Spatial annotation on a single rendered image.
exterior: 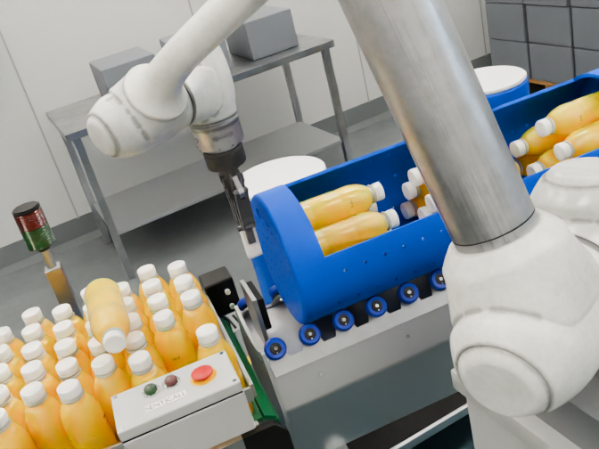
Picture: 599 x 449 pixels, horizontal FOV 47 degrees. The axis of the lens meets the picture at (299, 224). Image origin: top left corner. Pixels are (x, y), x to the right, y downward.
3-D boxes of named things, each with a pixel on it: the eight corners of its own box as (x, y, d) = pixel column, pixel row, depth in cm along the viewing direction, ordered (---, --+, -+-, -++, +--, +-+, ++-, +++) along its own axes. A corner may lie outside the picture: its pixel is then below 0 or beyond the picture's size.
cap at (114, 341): (99, 346, 122) (100, 351, 121) (107, 326, 121) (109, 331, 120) (119, 350, 124) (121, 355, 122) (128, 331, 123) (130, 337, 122)
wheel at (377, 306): (382, 291, 143) (380, 292, 145) (363, 299, 142) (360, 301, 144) (391, 311, 142) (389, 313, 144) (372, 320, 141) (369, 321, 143)
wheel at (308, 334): (315, 319, 140) (314, 320, 142) (295, 327, 139) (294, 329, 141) (324, 339, 139) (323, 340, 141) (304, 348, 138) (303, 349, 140)
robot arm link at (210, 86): (211, 105, 133) (161, 133, 124) (186, 24, 126) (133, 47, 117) (253, 105, 126) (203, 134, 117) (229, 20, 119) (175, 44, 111)
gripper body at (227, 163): (197, 146, 131) (211, 190, 135) (208, 158, 124) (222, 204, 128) (234, 134, 133) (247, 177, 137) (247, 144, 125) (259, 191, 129)
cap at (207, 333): (202, 347, 123) (199, 338, 122) (195, 338, 126) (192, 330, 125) (222, 338, 124) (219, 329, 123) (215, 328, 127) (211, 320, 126)
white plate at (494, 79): (424, 86, 240) (425, 90, 241) (477, 99, 217) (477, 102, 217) (488, 61, 248) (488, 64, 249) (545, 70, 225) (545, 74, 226)
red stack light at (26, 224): (47, 225, 157) (41, 210, 156) (19, 235, 156) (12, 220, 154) (46, 216, 163) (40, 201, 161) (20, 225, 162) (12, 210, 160)
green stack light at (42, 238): (56, 244, 160) (47, 225, 157) (28, 255, 158) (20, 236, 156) (55, 234, 165) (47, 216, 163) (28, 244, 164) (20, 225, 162)
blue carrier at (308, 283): (675, 195, 154) (667, 69, 144) (316, 348, 135) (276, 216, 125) (586, 169, 180) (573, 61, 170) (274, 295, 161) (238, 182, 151)
